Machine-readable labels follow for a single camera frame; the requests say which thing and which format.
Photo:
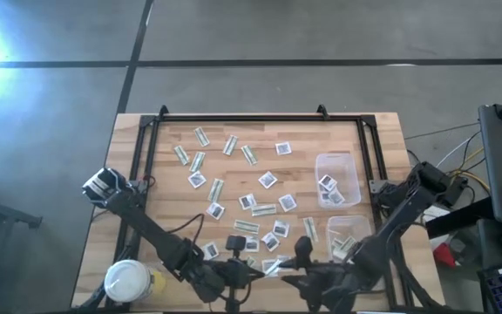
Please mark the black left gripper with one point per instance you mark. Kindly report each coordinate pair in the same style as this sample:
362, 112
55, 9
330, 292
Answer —
209, 281

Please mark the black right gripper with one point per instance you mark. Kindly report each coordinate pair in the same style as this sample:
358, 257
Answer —
338, 283

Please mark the white green bandage packet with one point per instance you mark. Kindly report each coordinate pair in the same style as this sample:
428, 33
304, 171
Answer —
250, 261
197, 161
201, 136
181, 154
249, 154
335, 242
215, 190
263, 210
310, 229
246, 227
347, 246
230, 145

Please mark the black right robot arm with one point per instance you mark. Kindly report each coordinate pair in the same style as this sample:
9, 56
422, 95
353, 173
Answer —
408, 205

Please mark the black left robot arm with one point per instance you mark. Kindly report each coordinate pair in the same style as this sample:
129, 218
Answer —
146, 222

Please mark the clear plastic container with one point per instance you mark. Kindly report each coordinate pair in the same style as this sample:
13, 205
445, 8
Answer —
342, 165
351, 227

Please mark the yellow container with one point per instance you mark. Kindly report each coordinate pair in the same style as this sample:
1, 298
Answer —
160, 281

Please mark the red object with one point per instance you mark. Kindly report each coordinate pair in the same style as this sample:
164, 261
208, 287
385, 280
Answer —
444, 255

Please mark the black beam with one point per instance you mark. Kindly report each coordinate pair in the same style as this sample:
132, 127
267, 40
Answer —
460, 218

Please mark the black power box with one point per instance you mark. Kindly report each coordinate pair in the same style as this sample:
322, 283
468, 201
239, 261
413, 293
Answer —
456, 192

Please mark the black metal stand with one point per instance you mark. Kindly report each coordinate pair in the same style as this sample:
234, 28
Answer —
15, 218

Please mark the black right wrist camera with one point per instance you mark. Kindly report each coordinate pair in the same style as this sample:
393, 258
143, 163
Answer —
303, 246

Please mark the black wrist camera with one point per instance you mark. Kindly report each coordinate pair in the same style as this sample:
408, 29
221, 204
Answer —
235, 242
303, 246

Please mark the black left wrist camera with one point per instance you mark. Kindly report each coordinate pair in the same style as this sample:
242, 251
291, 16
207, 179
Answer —
235, 242

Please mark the grey mounting bracket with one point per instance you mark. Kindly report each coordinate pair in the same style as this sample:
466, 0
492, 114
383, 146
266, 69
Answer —
379, 186

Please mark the black metal rig frame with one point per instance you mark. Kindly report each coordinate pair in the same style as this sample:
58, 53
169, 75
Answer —
255, 118

